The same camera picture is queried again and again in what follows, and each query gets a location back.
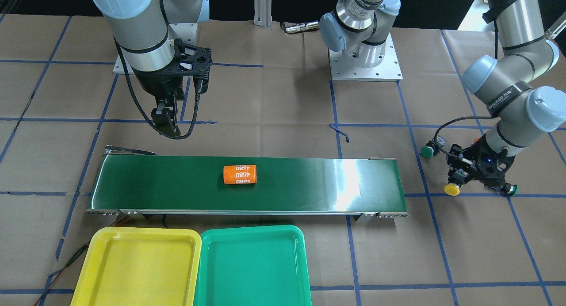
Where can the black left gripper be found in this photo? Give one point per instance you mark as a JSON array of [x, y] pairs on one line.
[[458, 175]]

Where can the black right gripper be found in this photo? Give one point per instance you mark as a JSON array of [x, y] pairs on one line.
[[155, 85]]

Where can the yellow push button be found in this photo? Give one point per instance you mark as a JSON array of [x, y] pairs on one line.
[[455, 179]]

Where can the green push button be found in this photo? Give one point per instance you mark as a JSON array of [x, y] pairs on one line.
[[506, 189], [432, 147]]

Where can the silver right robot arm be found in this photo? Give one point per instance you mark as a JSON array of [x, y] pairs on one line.
[[139, 26]]

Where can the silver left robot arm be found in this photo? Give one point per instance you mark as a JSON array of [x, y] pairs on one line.
[[357, 30]]

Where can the green conveyor belt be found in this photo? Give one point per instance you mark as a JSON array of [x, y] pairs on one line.
[[166, 184]]

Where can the yellow plastic tray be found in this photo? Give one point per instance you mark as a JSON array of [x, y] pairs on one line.
[[132, 266]]

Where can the green plastic tray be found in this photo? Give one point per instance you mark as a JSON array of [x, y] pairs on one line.
[[253, 266]]

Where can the aluminium frame post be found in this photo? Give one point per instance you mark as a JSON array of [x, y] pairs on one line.
[[262, 13]]

